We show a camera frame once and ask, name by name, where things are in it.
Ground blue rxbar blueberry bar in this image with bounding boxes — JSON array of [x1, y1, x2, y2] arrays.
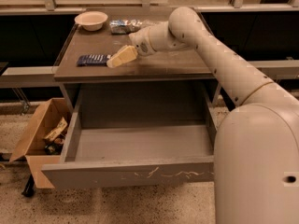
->
[[77, 54, 111, 66]]

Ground white bowl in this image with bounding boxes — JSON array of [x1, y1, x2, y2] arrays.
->
[[75, 11, 108, 32]]

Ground open grey top drawer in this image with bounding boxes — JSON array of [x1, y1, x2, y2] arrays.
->
[[42, 82, 215, 189]]

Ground black strap on floor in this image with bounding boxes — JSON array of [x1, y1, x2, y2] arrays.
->
[[21, 174, 36, 199]]

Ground grey cabinet with glass top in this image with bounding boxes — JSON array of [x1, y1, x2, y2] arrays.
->
[[53, 7, 225, 123]]

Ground snack packets in box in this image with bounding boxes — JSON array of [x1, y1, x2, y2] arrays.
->
[[43, 118, 68, 155]]

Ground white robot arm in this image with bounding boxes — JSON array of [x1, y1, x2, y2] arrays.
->
[[107, 7, 299, 224]]

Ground brown cardboard box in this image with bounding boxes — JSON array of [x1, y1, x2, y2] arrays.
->
[[9, 98, 71, 189]]

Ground silver blue snack bag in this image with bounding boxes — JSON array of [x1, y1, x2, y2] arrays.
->
[[109, 20, 142, 35]]

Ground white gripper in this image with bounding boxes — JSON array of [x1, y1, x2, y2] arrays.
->
[[107, 27, 155, 68]]

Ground clear plastic water bottle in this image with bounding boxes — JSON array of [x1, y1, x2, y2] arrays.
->
[[140, 20, 163, 29]]

